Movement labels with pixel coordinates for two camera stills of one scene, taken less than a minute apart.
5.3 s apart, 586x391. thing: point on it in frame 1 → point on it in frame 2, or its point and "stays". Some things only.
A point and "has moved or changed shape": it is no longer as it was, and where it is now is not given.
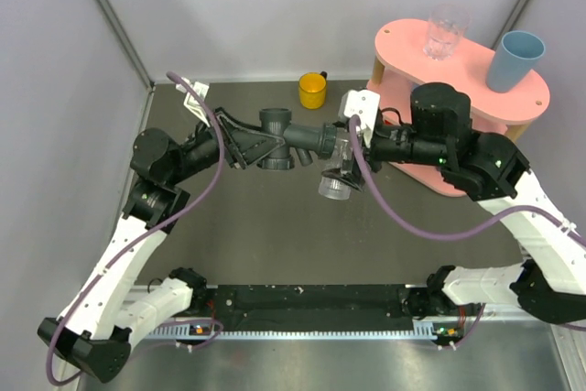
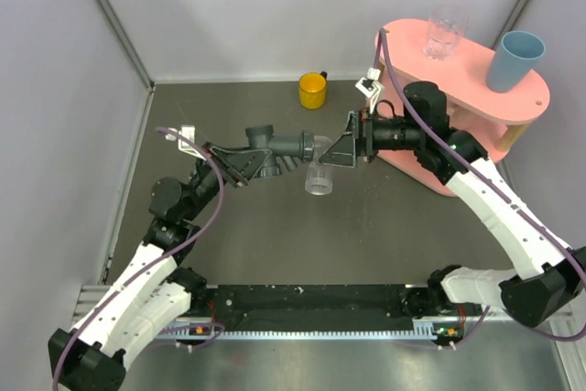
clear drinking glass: x=446 y=27 stays
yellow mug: x=312 y=89 stays
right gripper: x=351 y=178 → x=357 y=138
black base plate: x=310 y=308 stays
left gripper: x=244 y=145 → x=240 y=165
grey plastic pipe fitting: x=309 y=140 has moved or changed shape
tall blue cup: x=512 y=59 stays
